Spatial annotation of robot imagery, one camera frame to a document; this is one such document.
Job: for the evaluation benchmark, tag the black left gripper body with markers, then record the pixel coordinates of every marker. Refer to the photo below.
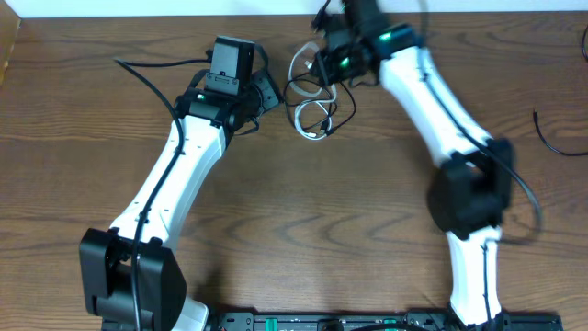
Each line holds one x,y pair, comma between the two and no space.
269,96

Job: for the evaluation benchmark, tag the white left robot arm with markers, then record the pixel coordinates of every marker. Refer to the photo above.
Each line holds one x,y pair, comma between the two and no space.
130,275

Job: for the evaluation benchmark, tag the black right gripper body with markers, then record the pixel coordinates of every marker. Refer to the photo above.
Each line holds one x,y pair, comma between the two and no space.
341,63

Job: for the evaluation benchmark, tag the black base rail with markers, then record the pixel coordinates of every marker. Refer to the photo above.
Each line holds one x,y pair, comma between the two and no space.
231,319

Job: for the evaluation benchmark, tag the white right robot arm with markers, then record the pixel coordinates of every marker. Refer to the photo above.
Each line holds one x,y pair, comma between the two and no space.
472,185

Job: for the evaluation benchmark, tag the brown cardboard side panel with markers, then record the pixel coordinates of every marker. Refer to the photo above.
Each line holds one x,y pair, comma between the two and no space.
9,26

